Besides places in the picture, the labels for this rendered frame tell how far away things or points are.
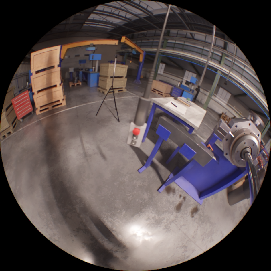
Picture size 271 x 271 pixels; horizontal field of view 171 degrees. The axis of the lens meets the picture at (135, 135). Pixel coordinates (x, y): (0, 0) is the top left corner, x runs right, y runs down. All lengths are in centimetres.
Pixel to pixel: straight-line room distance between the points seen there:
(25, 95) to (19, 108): 46
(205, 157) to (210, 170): 62
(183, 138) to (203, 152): 22
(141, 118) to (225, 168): 130
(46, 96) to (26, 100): 87
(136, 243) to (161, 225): 39
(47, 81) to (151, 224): 406
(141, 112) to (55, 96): 332
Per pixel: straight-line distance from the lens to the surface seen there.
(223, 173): 148
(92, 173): 138
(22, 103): 392
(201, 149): 83
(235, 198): 257
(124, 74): 452
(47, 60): 351
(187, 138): 82
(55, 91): 345
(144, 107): 32
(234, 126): 105
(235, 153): 99
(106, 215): 125
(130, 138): 42
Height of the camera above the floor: 124
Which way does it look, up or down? 41 degrees down
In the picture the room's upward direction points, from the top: 14 degrees clockwise
